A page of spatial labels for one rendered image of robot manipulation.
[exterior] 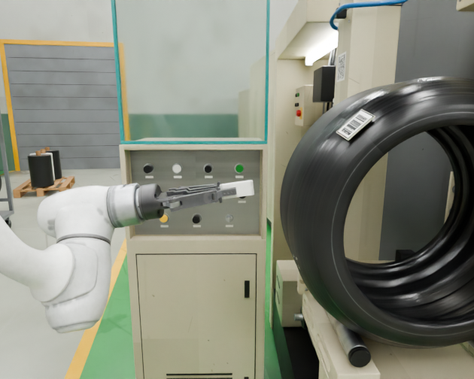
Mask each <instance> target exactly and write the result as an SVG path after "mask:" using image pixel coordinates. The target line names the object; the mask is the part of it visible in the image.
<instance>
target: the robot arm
mask: <svg viewBox="0 0 474 379"><path fill-rule="evenodd" d="M251 195H254V185H253V181H252V180H244V181H239V182H233V183H224V184H220V181H218V182H217V183H213V184H206V185H197V186H179V187H178V188H176V187H175V188H170V189H169V191H166V192H162V191H161V188H160V186H159V185H158V184H157V183H152V184H147V185H141V186H140V185H139V184H137V183H132V184H124V185H114V186H82V187H78V188H74V189H67V190H65V191H62V192H59V193H56V194H53V195H51V196H49V197H47V198H45V199H44V200H43V201H42V202H41V203H40V205H39V207H38V211H37V221H38V225H39V227H40V229H41V231H43V232H44V233H46V234H47V235H49V236H51V237H53V238H56V244H54V245H51V246H49V247H48V248H47V249H46V250H36V249H34V248H32V247H30V246H28V245H27V244H25V243H23V242H22V241H21V240H20V239H19V238H18V237H17V236H16V235H15V234H14V233H13V231H12V230H11V229H10V227H9V226H8V225H7V223H6V222H5V221H4V220H3V219H2V217H1V216H0V273H1V274H3V275H4V276H6V277H8V278H10V279H11V280H15V281H16V282H18V283H21V284H23V285H25V286H28V287H29V290H30V293H31V295H32V297H33V298H34V299H35V300H37V301H40V302H41V304H42V305H43V306H44V307H45V316H46V318H47V321H48V323H49V324H50V326H51V328H52V329H55V330H56V331H57V332H59V333H67V332H76V331H81V330H85V329H91V328H92V327H94V326H95V324H96V323H97V322H98V321H100V319H101V317H102V315H103V313H104V311H105V307H106V305H107V301H108V295H109V290H110V284H111V239H112V236H113V234H114V229H116V228H123V227H125V226H135V225H141V224H142V223H143V222H144V221H145V220H154V219H159V218H162V217H163V214H164V209H168V208H169V209H170V211H171V212H175V211H178V210H181V209H185V208H191V207H196V206H200V205H206V204H211V203H215V202H219V201H220V203H222V202H223V200H222V199H230V198H235V197H241V196H251ZM218 200H219V201H218Z"/></svg>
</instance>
